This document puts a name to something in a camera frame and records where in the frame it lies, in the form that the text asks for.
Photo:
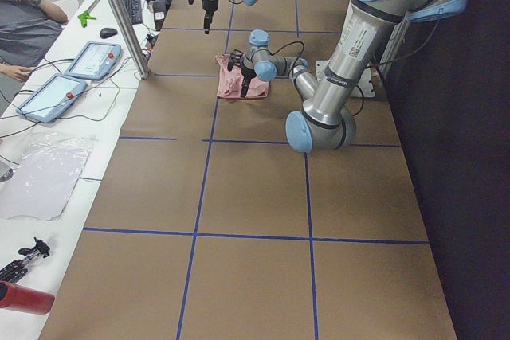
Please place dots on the aluminium frame post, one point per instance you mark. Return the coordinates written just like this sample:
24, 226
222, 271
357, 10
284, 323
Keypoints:
130, 38

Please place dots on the clear plastic bag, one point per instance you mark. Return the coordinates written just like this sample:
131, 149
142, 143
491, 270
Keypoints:
46, 176

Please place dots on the black keyboard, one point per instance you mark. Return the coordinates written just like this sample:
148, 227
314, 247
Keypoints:
134, 11

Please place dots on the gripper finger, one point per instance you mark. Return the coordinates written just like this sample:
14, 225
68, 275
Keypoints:
245, 87
207, 23

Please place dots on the pink Snoopy t-shirt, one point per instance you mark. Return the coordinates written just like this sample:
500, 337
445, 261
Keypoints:
230, 82

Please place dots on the far blue teach pendant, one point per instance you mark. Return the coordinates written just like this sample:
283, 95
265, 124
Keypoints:
94, 61

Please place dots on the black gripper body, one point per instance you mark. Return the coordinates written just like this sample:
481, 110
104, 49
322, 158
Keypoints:
247, 73
208, 5

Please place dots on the seated person grey shirt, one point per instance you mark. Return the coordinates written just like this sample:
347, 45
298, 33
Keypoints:
28, 30

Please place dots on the blue teach pendant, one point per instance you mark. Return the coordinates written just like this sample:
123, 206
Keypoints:
94, 61
52, 99

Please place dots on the green plastic clamp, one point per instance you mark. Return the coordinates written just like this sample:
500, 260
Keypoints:
84, 18

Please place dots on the red cylinder bottle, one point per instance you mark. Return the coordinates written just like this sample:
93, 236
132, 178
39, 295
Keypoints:
23, 299

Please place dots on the black power adapter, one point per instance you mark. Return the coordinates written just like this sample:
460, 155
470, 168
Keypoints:
159, 8

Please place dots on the black computer mouse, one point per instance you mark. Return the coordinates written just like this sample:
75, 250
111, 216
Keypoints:
107, 32

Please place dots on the black folded tripod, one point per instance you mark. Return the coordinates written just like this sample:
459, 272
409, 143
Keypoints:
17, 269

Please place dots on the near blue teach pendant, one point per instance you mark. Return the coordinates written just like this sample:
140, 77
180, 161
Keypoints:
52, 99

